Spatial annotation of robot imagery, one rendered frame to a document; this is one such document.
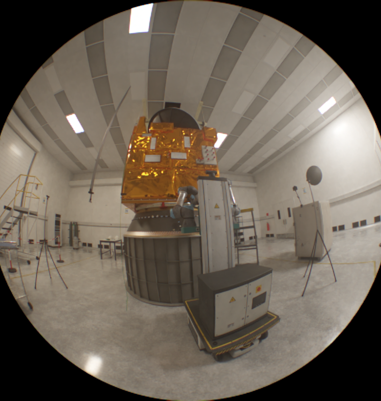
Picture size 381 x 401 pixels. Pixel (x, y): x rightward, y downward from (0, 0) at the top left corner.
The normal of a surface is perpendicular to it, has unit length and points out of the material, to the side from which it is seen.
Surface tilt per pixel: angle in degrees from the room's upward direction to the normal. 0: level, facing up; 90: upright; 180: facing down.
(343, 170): 90
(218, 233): 90
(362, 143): 90
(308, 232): 90
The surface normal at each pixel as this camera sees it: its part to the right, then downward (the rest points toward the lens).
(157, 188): 0.22, -0.28
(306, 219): -0.97, 0.00
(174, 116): -0.22, 0.46
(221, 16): 0.06, 0.97
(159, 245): -0.02, -0.23
